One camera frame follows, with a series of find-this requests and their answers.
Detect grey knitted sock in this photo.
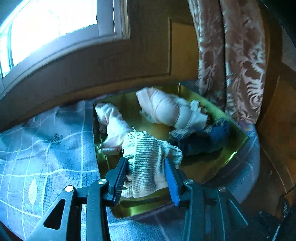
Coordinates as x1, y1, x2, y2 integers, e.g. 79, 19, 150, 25
121, 132, 183, 198

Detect dark blue sock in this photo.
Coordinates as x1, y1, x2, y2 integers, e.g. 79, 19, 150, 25
169, 118, 230, 156

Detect pink white sock bundle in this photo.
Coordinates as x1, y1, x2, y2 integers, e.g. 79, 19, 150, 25
95, 102, 133, 156

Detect cream socks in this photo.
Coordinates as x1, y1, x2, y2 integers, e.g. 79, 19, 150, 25
136, 87, 208, 129

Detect gold metal tray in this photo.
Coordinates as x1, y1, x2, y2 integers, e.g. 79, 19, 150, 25
94, 85, 247, 218

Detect blue checked cloth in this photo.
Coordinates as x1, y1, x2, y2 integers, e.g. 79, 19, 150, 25
1, 100, 260, 240

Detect wooden cabinet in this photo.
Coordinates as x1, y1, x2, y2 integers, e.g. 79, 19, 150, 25
255, 78, 295, 217

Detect brown floral curtain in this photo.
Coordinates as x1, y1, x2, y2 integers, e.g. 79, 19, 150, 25
188, 1, 267, 124

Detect window with grey frame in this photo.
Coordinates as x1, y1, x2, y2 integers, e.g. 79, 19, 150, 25
1, 1, 130, 96

